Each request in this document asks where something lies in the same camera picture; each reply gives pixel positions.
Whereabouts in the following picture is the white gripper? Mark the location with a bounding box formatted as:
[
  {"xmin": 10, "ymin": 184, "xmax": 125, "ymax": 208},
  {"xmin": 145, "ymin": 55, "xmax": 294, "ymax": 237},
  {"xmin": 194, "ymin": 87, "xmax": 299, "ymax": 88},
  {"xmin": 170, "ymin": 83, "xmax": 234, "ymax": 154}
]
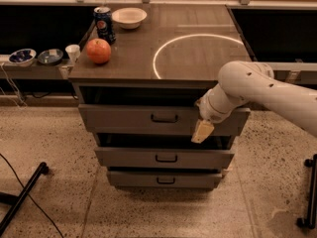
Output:
[{"xmin": 191, "ymin": 94, "xmax": 232, "ymax": 144}]

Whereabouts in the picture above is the grey top drawer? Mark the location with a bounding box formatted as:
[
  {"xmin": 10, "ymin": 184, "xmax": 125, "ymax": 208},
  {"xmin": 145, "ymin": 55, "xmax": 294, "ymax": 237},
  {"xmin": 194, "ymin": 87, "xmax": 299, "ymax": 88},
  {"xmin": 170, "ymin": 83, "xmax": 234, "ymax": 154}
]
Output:
[{"xmin": 77, "ymin": 103, "xmax": 251, "ymax": 137}]

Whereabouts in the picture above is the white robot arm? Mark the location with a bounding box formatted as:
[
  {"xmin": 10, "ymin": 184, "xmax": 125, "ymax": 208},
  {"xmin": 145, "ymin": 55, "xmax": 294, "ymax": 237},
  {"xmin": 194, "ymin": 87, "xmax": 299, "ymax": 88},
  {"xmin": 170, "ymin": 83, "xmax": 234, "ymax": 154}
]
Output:
[{"xmin": 191, "ymin": 60, "xmax": 317, "ymax": 143}]

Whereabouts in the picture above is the grey drawer cabinet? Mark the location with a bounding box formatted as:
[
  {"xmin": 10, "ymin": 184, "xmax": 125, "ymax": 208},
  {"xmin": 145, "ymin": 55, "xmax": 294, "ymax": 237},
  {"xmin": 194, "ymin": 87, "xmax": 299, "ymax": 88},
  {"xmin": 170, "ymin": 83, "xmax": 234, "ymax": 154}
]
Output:
[{"xmin": 69, "ymin": 4, "xmax": 250, "ymax": 176}]

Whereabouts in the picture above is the grey bottom drawer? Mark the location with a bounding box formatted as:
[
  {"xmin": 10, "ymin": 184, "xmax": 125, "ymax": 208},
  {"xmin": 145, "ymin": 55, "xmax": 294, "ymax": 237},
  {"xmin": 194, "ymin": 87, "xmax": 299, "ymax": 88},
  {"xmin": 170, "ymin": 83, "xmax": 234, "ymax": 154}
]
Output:
[{"xmin": 107, "ymin": 171, "xmax": 222, "ymax": 189}]

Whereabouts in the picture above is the orange apple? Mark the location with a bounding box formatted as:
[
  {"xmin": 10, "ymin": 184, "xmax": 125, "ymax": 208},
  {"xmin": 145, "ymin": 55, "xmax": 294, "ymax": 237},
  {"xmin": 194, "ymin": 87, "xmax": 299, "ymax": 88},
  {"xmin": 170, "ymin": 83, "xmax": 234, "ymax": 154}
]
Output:
[{"xmin": 86, "ymin": 39, "xmax": 111, "ymax": 64}]

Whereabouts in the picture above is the white bowl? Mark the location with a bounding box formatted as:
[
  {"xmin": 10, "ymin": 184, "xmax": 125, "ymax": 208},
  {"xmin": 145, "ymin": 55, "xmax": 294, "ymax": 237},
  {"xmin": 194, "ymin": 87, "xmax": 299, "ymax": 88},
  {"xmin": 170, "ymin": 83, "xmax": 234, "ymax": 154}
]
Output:
[{"xmin": 112, "ymin": 8, "xmax": 147, "ymax": 30}]

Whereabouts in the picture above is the black stand leg right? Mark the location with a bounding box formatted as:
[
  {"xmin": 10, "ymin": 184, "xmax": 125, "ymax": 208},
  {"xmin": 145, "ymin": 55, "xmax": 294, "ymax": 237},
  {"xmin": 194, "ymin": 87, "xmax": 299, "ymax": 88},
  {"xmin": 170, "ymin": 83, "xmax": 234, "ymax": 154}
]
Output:
[{"xmin": 296, "ymin": 154, "xmax": 317, "ymax": 229}]

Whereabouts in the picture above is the black stand leg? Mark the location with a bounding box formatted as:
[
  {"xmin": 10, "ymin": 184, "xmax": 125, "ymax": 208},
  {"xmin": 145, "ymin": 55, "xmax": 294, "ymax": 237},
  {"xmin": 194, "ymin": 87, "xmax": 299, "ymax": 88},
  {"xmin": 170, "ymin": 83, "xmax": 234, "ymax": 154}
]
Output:
[
  {"xmin": 0, "ymin": 162, "xmax": 49, "ymax": 237},
  {"xmin": 296, "ymin": 154, "xmax": 317, "ymax": 229}
]

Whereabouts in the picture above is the blue Pepsi can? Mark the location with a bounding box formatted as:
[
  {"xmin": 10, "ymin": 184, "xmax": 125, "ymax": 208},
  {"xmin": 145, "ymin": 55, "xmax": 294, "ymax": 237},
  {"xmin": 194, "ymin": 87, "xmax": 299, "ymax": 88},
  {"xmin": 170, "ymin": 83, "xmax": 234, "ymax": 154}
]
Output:
[{"xmin": 93, "ymin": 7, "xmax": 116, "ymax": 45}]

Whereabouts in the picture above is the small white paper cup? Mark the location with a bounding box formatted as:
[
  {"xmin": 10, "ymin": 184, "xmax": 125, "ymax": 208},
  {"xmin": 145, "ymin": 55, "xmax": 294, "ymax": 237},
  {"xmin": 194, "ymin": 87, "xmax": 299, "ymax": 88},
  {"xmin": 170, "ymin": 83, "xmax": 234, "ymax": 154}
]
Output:
[{"xmin": 65, "ymin": 45, "xmax": 80, "ymax": 63}]

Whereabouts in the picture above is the dark blue bowl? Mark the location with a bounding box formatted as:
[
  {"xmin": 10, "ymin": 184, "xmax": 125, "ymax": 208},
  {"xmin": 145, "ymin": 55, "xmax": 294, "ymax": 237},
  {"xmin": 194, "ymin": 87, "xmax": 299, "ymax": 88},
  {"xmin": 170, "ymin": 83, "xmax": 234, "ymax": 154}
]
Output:
[{"xmin": 38, "ymin": 49, "xmax": 63, "ymax": 65}]

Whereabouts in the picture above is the blue patterned bowl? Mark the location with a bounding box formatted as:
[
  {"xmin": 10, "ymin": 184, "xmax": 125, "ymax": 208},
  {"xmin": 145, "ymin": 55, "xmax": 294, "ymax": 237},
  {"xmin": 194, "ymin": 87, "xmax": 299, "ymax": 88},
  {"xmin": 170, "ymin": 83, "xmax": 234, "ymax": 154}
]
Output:
[{"xmin": 9, "ymin": 49, "xmax": 37, "ymax": 66}]

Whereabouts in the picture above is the black stand leg left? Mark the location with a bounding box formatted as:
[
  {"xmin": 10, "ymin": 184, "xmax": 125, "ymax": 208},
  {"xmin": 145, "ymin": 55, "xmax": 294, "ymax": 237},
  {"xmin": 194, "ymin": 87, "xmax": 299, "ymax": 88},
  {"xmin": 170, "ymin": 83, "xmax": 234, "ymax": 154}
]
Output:
[{"xmin": 0, "ymin": 162, "xmax": 49, "ymax": 237}]

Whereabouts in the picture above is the grey side shelf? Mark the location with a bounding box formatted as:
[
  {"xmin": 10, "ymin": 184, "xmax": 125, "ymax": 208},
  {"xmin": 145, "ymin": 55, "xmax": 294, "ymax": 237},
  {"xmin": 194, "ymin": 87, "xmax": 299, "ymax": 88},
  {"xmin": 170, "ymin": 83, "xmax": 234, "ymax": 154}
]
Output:
[{"xmin": 0, "ymin": 59, "xmax": 73, "ymax": 80}]

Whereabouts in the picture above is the black floor cable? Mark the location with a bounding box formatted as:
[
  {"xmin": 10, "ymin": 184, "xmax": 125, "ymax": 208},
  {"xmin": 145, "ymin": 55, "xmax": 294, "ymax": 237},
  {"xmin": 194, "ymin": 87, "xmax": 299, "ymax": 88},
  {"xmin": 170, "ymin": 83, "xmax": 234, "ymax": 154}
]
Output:
[{"xmin": 0, "ymin": 153, "xmax": 65, "ymax": 238}]

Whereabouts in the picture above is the white cable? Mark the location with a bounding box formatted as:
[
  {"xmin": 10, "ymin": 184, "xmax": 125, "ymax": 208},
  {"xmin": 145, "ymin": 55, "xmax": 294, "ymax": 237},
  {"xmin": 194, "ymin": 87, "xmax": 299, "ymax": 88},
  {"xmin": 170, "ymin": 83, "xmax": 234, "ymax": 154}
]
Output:
[{"xmin": 0, "ymin": 61, "xmax": 28, "ymax": 108}]

